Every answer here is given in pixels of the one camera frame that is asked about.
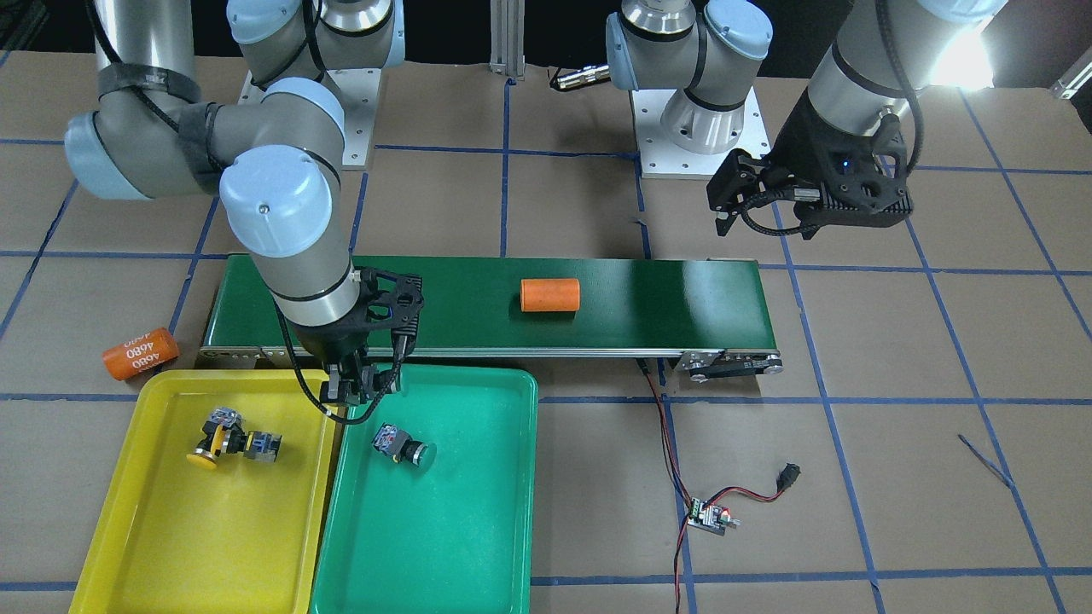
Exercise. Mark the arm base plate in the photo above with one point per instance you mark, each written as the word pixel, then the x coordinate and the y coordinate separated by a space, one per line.
pixel 350 111
pixel 678 140

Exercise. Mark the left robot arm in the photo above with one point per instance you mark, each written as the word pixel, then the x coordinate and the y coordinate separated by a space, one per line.
pixel 883 57

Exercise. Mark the plain orange cylinder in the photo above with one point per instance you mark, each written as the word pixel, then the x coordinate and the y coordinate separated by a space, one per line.
pixel 550 294

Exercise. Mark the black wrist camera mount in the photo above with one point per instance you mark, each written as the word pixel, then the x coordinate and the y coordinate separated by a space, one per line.
pixel 388 302

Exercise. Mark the green conveyor belt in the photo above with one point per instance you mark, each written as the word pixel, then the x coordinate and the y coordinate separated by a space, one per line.
pixel 708 318

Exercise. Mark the yellow plastic tray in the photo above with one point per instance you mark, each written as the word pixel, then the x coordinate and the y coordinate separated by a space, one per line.
pixel 240 538

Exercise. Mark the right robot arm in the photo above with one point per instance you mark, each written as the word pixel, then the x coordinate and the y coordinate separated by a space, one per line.
pixel 275 164

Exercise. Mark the green plastic tray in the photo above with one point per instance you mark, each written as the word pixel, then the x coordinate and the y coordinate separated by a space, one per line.
pixel 452 538

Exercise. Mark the yellow push button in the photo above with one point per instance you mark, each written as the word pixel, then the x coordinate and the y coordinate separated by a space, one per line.
pixel 223 435
pixel 254 445

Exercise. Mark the orange cylinder printed 4680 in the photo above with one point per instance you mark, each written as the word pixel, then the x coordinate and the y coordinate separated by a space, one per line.
pixel 140 354

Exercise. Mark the small motor controller board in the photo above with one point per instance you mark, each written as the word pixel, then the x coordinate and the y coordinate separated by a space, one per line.
pixel 709 517

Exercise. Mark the aluminium frame post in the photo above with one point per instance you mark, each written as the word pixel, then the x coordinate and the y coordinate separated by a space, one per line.
pixel 506 32

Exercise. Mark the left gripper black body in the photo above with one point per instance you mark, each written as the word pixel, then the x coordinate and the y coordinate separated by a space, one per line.
pixel 802 145

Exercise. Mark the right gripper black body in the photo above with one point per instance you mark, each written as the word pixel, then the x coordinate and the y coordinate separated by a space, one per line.
pixel 334 344

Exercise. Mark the green push button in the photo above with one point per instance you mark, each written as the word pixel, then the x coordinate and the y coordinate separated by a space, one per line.
pixel 396 444

